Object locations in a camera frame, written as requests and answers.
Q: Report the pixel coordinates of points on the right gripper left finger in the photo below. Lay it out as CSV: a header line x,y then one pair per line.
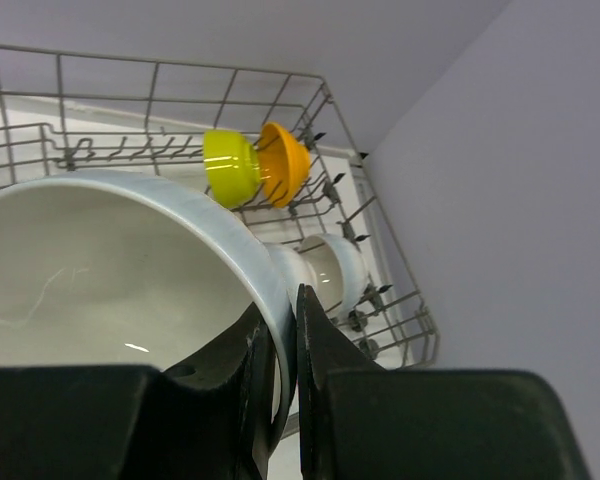
x,y
207,417

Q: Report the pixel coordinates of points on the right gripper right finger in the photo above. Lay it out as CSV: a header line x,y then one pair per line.
x,y
359,420

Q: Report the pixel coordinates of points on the white round bowl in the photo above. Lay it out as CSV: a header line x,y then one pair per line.
x,y
342,274
293,267

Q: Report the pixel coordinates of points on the green round bowl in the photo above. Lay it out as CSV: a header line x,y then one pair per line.
x,y
231,166

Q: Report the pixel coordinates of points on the yellow round bowl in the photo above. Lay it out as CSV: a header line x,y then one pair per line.
x,y
284,164

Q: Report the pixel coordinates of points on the grey wire dish rack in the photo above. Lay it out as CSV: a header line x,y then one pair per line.
x,y
67,111

